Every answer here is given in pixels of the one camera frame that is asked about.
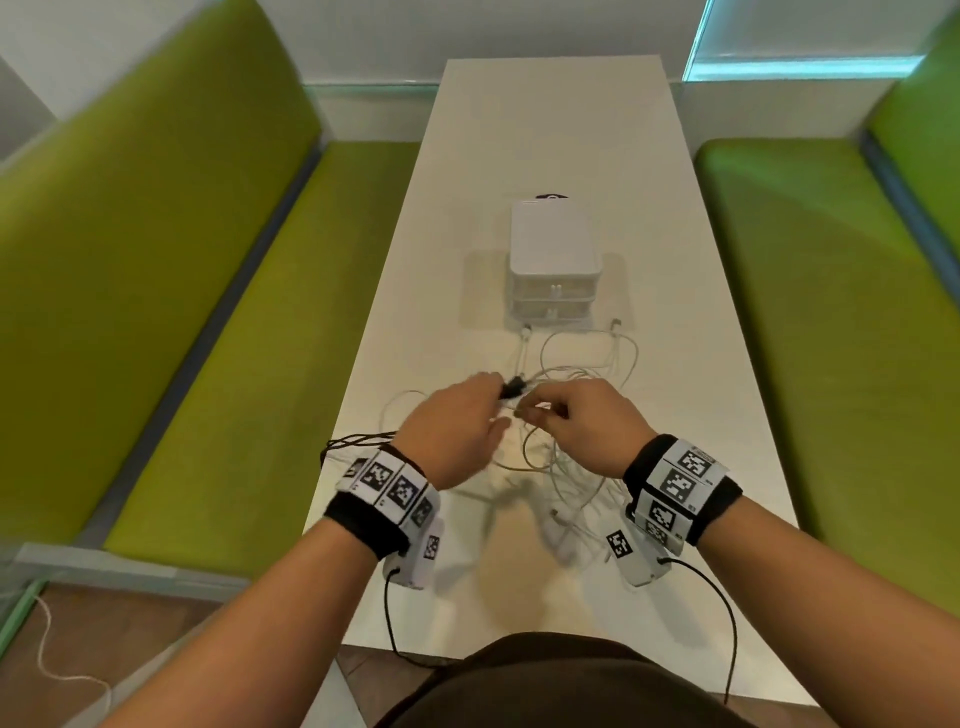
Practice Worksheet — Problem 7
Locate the person's left hand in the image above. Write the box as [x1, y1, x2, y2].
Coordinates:
[391, 372, 513, 493]

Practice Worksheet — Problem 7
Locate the person's right hand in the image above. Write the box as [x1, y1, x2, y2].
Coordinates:
[514, 379, 659, 481]

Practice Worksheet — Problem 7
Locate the white charging cable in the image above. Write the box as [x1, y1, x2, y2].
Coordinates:
[537, 317, 645, 393]
[514, 401, 625, 526]
[513, 321, 538, 384]

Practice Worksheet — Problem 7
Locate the black charging cable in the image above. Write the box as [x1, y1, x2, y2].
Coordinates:
[320, 377, 530, 468]

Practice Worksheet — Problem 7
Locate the person's left forearm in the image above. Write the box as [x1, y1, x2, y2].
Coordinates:
[96, 517, 378, 728]

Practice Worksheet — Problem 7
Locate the person's right forearm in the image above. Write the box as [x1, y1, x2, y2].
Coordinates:
[696, 493, 960, 728]

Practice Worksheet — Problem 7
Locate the black marker wristband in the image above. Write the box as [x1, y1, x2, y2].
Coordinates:
[323, 443, 444, 563]
[621, 432, 744, 549]

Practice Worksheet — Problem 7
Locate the white two-drawer box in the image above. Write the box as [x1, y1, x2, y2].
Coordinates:
[507, 196, 604, 326]

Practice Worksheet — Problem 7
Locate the green bench seat cushion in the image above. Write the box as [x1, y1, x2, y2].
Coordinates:
[693, 136, 960, 639]
[102, 139, 423, 580]

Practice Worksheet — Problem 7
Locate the dark brown shirt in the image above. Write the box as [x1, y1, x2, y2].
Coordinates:
[372, 632, 755, 728]

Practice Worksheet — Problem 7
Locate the green bench backrest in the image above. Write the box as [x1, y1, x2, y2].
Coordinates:
[861, 7, 960, 282]
[0, 0, 325, 546]

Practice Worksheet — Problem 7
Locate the cyan framed window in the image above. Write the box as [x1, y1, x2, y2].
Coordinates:
[681, 0, 948, 84]

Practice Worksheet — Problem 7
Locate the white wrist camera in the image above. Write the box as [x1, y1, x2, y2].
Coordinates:
[605, 508, 686, 589]
[381, 516, 446, 593]

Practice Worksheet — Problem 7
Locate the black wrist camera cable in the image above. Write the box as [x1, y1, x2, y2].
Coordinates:
[658, 555, 741, 707]
[383, 576, 460, 669]

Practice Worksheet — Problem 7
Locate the white floor cord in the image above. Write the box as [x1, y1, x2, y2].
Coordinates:
[34, 597, 115, 702]

